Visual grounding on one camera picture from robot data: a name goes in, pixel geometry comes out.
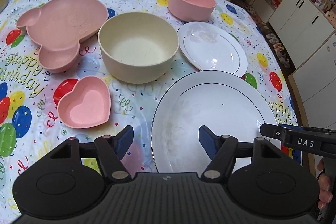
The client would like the small white plate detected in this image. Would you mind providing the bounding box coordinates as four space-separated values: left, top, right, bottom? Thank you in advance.
177 22 248 77

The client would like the pink round bowl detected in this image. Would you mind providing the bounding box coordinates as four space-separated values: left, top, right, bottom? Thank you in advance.
168 0 217 22

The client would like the pink divided kids plate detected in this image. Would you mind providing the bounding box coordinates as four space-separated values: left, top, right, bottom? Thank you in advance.
16 0 109 73

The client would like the cream bowl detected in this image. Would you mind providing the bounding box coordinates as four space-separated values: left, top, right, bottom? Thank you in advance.
97 12 179 84

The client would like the pink heart-shaped dish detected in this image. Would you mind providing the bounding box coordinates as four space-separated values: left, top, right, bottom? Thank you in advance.
57 76 111 129

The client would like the row of shoes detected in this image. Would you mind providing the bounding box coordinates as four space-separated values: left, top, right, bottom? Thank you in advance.
244 3 290 69

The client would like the large white plate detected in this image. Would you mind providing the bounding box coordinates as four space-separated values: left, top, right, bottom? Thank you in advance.
151 71 276 174

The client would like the white tall cupboard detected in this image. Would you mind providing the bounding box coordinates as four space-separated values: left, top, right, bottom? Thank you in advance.
269 0 335 129

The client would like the person's right hand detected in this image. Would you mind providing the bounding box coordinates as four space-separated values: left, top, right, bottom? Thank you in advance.
317 158 333 210

